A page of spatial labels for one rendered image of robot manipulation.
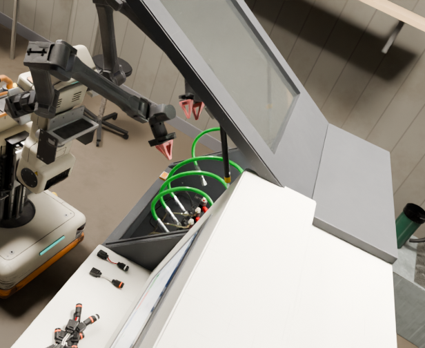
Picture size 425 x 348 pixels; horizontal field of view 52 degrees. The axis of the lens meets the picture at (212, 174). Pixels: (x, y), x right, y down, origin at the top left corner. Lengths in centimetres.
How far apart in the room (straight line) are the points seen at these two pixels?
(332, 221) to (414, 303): 215
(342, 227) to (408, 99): 244
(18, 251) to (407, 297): 251
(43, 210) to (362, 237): 192
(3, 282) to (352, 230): 179
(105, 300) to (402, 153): 286
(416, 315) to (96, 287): 248
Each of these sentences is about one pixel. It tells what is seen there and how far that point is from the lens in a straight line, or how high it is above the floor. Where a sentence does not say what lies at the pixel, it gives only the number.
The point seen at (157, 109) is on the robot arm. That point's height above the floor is 139.
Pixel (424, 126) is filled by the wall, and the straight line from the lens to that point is 372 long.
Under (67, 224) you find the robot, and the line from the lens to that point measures 268.
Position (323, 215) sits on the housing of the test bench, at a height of 150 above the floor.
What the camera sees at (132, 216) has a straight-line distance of 183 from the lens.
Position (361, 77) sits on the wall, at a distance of 365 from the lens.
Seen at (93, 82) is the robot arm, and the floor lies 149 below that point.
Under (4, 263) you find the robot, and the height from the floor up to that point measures 28.
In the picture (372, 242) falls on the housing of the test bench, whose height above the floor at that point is 150.
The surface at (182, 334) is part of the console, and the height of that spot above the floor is 155.
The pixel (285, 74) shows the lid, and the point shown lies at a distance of 179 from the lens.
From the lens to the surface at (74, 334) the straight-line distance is 139.
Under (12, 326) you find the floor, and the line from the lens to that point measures 259.
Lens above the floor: 219
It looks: 34 degrees down
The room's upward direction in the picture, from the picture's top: 24 degrees clockwise
